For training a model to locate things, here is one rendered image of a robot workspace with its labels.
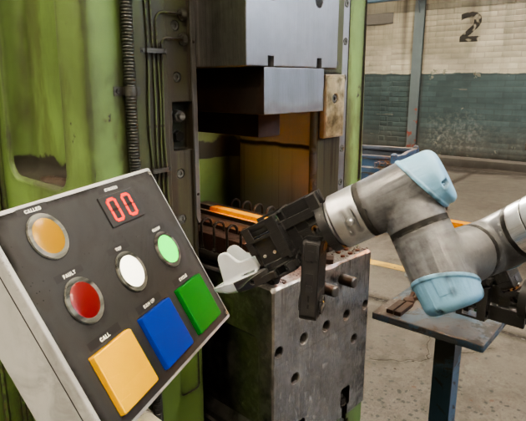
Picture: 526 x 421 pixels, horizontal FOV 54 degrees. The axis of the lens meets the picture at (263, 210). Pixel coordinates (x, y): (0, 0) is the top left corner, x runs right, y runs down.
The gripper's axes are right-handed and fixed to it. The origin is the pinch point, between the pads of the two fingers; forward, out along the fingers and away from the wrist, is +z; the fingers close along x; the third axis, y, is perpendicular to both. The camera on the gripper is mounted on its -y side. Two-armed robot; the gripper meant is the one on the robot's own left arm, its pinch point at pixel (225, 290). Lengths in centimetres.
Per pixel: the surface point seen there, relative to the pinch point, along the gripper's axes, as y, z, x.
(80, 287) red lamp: 10.9, 4.9, 20.0
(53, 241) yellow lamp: 17.1, 4.8, 20.1
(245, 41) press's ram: 36.4, -12.2, -30.9
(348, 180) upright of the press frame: -1, -4, -90
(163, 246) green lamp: 10.1, 4.9, 1.3
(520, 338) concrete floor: -130, -17, -217
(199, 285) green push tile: 2.1, 4.5, -1.6
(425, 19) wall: 108, -61, -836
